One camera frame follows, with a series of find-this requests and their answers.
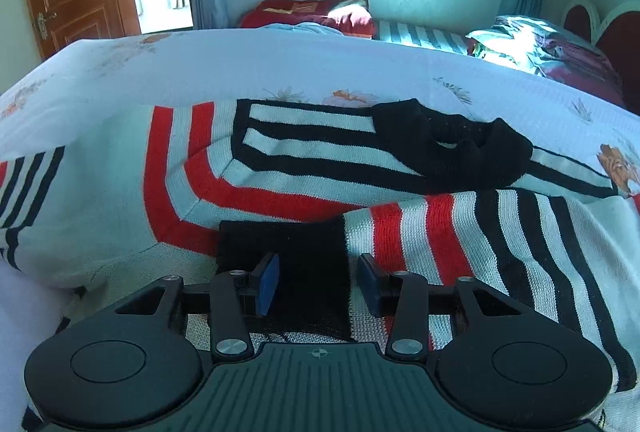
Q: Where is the red black white striped sweater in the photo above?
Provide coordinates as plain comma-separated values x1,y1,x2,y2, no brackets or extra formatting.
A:
0,98,640,432

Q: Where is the red pillow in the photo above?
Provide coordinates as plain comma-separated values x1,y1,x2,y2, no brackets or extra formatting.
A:
239,0,377,40

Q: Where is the folded maroon quilt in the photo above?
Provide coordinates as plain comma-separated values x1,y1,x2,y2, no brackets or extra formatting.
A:
465,14,627,109

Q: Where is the grey white striped sheet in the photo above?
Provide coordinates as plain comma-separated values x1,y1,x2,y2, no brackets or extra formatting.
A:
374,18,474,57

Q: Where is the red scalloped headboard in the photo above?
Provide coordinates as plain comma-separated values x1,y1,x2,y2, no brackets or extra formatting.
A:
560,0,640,125

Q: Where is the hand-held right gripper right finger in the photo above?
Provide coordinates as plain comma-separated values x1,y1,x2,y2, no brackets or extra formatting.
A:
357,253,526,358

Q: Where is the floral bed sheet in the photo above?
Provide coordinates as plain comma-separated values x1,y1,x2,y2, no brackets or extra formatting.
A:
0,29,640,432

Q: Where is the light blue cloth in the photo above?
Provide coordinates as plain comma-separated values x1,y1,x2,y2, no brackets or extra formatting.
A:
259,22,347,36

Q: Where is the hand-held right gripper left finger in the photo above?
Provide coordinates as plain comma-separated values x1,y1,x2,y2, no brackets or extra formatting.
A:
114,253,281,361

